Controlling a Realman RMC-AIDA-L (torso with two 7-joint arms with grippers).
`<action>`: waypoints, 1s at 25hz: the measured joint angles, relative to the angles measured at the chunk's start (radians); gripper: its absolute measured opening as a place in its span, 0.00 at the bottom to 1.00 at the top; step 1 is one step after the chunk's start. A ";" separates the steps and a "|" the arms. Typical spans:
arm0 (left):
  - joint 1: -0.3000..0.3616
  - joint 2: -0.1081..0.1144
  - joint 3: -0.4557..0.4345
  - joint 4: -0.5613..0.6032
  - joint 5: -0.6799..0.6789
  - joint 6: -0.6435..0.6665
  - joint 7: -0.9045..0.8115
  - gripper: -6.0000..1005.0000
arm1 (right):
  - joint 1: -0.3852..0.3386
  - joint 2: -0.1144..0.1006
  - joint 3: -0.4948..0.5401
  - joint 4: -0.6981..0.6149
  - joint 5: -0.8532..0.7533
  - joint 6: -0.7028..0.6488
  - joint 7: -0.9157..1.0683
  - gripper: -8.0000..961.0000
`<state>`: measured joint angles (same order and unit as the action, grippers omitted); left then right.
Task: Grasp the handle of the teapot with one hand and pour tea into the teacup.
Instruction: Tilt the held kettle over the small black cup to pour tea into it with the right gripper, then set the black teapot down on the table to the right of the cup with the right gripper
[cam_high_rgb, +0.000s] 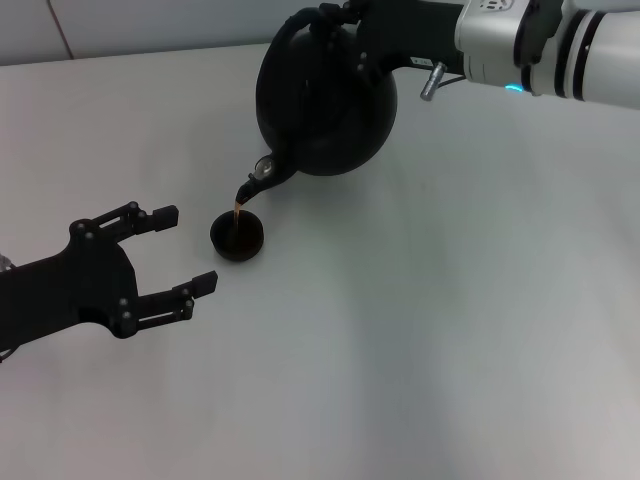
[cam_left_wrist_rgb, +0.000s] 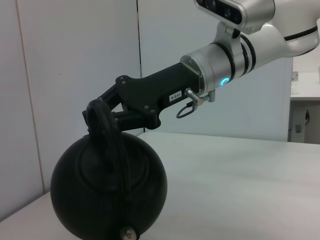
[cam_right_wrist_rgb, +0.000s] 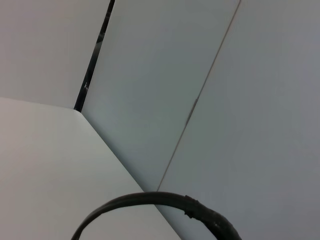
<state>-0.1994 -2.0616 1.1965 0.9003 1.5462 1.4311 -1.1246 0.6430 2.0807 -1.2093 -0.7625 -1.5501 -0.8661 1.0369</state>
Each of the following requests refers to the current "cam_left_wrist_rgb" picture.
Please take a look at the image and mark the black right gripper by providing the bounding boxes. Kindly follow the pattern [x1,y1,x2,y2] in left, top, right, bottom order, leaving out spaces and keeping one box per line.
[82,62,204,133]

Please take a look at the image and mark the black round teapot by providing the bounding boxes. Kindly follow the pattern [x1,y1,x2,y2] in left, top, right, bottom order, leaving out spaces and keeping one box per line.
[49,98,169,240]

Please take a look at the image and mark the right gripper cable with plug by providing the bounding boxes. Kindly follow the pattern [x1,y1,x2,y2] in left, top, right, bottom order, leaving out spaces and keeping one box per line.
[176,87,217,120]

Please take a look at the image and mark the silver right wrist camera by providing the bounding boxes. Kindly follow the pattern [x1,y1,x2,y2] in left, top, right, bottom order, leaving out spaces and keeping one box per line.
[194,0,276,46]

